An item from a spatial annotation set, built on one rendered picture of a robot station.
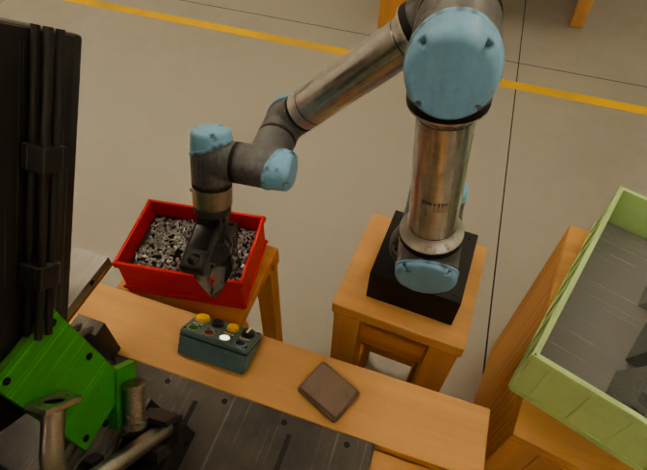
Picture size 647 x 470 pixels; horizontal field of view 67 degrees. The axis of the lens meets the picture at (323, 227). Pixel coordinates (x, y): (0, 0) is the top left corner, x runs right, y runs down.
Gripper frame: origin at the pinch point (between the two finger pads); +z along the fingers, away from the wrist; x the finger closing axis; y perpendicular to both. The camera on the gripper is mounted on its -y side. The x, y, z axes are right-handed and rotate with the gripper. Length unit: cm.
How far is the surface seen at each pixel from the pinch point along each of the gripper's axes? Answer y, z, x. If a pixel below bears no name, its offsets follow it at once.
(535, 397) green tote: 0, 15, -71
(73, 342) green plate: -30.9, -13.5, 9.7
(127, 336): -5.2, 10.5, 17.0
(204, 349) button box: -8.2, 7.6, -0.9
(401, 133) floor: 208, 29, -50
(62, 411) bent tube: -39.0, -9.3, 7.3
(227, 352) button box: -8.8, 6.8, -5.9
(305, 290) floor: 96, 70, -10
